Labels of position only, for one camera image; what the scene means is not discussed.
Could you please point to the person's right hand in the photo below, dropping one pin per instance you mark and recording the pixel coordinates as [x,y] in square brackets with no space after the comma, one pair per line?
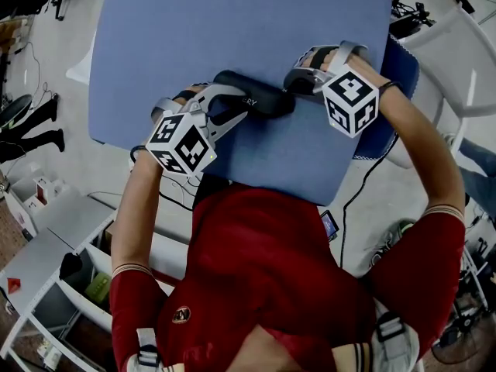
[323,58]

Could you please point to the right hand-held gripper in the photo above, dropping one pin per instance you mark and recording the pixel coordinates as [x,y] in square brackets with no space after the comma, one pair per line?
[350,99]

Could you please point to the blue table mat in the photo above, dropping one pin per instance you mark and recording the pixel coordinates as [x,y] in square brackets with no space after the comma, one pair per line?
[232,21]

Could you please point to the white grey chair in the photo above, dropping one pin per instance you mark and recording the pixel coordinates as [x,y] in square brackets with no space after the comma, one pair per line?
[426,103]

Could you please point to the white cardboard boxes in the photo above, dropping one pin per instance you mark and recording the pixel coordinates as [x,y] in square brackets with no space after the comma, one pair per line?
[40,196]

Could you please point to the green box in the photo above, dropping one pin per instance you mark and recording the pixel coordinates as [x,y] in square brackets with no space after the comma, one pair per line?
[97,288]

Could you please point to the person's left forearm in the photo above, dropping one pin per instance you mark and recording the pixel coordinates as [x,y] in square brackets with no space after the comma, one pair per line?
[135,215]

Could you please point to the low white shelf unit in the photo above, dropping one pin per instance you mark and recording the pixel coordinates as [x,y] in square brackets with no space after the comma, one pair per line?
[58,223]

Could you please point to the black glasses case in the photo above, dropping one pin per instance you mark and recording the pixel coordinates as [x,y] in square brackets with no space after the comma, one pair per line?
[263,101]

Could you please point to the white green sneaker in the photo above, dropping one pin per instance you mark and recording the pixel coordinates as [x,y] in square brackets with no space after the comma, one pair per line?
[395,238]

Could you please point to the black wristband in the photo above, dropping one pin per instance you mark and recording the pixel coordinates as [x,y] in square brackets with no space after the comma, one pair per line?
[390,86]

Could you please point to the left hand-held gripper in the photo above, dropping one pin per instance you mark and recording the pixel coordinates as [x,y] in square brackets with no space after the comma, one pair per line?
[180,143]

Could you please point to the dark blue seat cushion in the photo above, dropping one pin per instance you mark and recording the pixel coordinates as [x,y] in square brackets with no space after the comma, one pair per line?
[403,64]

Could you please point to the person's right forearm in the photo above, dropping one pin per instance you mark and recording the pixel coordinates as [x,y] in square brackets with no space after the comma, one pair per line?
[426,142]

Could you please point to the small blue-screen device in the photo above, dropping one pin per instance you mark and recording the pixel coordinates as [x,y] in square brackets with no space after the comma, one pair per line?
[329,225]

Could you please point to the person's red shirt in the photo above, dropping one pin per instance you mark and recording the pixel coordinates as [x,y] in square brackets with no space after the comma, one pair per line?
[263,269]

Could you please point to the person's left hand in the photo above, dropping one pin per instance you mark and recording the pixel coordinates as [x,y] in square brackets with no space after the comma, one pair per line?
[190,93]

